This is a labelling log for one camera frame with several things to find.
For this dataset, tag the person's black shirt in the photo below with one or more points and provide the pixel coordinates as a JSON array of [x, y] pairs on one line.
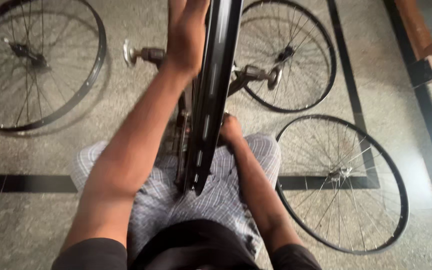
[[189, 249]]

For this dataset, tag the person's right hand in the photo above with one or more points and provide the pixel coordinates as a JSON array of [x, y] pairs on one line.
[[230, 129]]

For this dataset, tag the black spoked bicycle wheel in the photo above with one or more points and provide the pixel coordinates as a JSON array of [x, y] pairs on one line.
[[341, 183], [32, 63], [294, 56]]

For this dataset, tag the black bicycle wheel rim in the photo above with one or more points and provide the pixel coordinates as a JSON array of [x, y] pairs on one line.
[[212, 90]]

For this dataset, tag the person's checkered trousers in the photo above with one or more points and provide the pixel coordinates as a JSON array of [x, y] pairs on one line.
[[186, 195]]

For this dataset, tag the person's left fingers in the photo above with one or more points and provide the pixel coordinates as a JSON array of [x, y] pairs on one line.
[[188, 7]]

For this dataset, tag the brown wooden furniture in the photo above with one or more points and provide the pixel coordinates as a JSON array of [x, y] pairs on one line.
[[428, 37]]

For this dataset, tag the metal wheel truing stand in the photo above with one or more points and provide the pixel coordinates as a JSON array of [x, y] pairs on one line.
[[201, 71]]

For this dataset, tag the person's left hand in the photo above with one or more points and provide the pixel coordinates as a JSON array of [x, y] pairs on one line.
[[186, 35]]

